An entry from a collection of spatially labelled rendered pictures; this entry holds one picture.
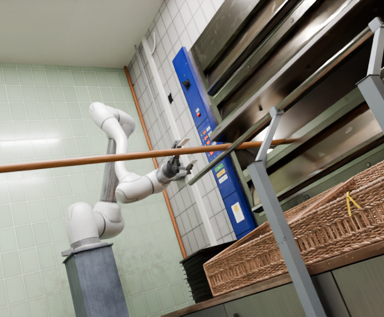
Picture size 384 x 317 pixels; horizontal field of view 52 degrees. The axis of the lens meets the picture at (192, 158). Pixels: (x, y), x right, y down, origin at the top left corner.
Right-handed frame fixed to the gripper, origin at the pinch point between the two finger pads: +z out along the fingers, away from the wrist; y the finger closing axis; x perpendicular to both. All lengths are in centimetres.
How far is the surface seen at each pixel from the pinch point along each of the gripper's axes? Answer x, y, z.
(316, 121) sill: -55, 3, 27
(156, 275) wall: -28, 36, -122
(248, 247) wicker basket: -5.6, 47.5, 8.2
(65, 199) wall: 21, -28, -123
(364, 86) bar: 5, 26, 85
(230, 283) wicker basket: -6, 58, -11
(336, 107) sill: -55, 3, 39
